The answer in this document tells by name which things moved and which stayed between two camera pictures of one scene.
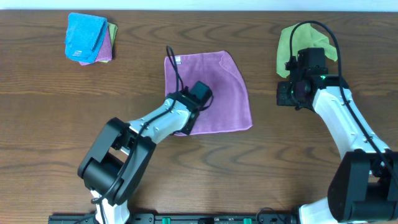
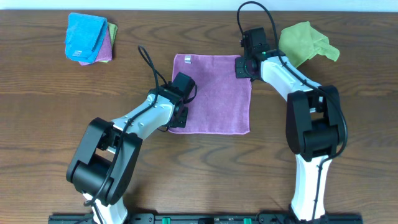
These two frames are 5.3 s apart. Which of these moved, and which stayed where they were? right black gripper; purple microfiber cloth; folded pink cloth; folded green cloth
Moved: right black gripper
Stayed: folded green cloth; folded pink cloth; purple microfiber cloth
